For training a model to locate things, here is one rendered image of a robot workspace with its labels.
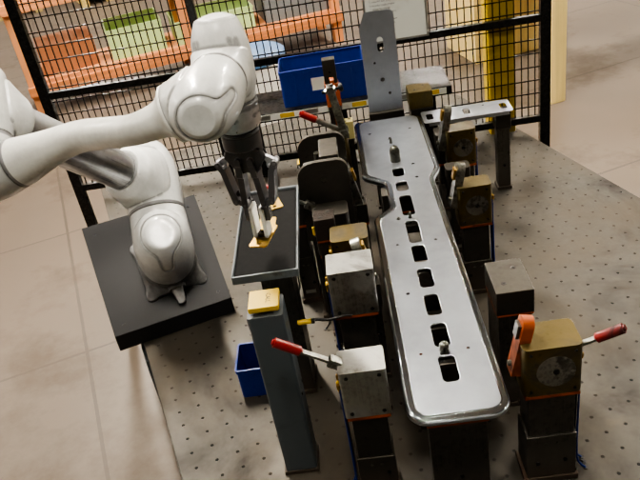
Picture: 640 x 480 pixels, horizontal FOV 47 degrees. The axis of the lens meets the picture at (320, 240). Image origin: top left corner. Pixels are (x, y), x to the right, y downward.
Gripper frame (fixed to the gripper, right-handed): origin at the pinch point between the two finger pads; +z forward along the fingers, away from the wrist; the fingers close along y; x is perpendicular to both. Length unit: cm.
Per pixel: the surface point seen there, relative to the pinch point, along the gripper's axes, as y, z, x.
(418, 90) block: 16, 20, 114
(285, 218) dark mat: -1.1, 9.9, 16.4
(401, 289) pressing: 24.7, 25.8, 11.7
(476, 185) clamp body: 39, 21, 51
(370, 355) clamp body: 23.5, 19.8, -17.4
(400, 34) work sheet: 7, 10, 143
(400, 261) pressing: 23.0, 25.9, 22.6
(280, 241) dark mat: 0.5, 9.8, 6.9
